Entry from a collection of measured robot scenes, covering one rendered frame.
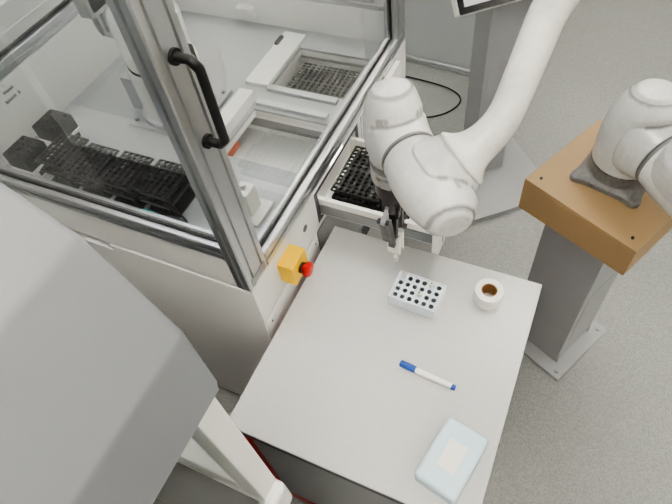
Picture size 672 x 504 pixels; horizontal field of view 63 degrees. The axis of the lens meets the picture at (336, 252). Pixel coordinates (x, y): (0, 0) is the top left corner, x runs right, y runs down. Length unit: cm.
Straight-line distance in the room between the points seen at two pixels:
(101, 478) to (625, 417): 191
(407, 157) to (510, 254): 164
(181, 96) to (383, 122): 32
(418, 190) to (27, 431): 59
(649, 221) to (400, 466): 84
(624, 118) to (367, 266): 70
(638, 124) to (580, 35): 234
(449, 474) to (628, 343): 131
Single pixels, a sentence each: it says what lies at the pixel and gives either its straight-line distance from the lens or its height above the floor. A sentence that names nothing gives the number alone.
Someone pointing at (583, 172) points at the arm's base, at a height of 89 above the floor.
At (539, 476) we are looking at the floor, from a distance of 210.
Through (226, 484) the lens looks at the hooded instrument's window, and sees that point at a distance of 89.
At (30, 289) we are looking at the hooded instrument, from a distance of 50.
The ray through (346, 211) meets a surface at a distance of 147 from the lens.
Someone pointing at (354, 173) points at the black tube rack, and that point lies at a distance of 152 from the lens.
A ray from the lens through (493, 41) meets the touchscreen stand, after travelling 226.
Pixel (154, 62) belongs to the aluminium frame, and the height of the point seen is 155.
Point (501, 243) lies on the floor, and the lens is 251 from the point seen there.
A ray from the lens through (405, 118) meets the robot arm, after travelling 93.
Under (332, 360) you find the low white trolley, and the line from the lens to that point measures 136.
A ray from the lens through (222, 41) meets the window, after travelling 101.
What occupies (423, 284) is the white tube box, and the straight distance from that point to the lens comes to 143.
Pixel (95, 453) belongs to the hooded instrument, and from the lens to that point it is 56.
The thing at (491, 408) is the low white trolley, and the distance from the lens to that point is 132.
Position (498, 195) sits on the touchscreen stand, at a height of 3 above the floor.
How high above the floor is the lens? 198
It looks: 53 degrees down
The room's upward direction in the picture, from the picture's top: 10 degrees counter-clockwise
